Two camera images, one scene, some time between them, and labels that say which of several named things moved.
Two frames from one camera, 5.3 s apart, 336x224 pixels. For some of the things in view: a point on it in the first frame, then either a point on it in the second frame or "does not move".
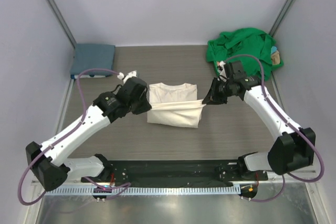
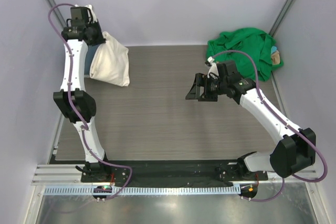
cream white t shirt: (175, 104) → (109, 62)
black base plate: (179, 171) does not move
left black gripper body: (138, 106) → (96, 34)
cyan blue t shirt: (273, 49) does not move
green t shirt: (241, 41) does not move
